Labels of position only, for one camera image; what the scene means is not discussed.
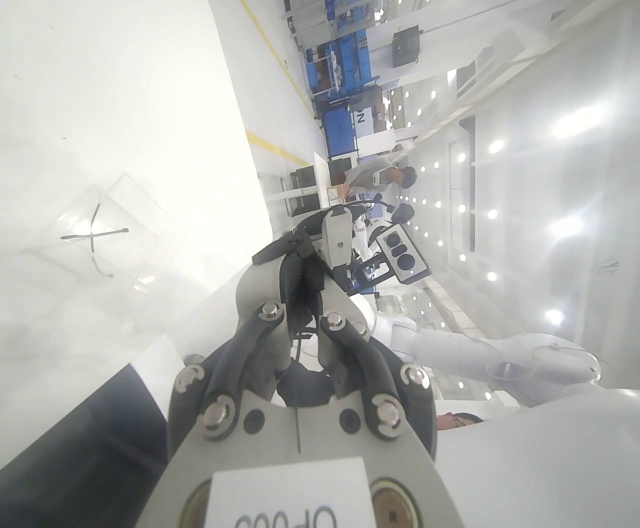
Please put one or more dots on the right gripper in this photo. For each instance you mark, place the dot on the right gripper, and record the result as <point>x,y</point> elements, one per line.
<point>339,235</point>

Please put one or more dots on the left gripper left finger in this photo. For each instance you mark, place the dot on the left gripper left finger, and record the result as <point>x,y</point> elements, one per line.
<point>240,350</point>

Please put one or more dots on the black equipment box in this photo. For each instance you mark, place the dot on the black equipment box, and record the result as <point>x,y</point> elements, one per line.
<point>407,47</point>

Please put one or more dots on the person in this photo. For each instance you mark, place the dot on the person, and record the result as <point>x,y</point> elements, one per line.
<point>370,175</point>
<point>462,421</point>

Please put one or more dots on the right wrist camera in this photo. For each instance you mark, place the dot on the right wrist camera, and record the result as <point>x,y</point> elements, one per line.
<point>402,255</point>

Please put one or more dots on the white board panel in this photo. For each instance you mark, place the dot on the white board panel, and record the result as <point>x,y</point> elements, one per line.
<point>321,177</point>

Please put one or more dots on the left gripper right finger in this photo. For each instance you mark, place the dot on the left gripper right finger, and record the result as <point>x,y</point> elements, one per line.
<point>380,370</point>

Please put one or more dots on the clear plastic plate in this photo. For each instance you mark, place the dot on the clear plastic plate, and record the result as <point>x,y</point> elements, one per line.
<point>125,220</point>

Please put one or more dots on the blue partition panel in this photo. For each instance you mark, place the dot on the blue partition panel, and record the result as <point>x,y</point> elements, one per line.
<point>342,130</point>

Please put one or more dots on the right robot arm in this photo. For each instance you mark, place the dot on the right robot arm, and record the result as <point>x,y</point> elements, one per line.
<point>450,350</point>

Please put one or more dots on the thin black zip tie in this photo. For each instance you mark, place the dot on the thin black zip tie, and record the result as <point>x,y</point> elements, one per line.
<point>93,220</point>

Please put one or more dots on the blue rack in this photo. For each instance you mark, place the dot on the blue rack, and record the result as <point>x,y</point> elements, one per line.
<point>345,60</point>

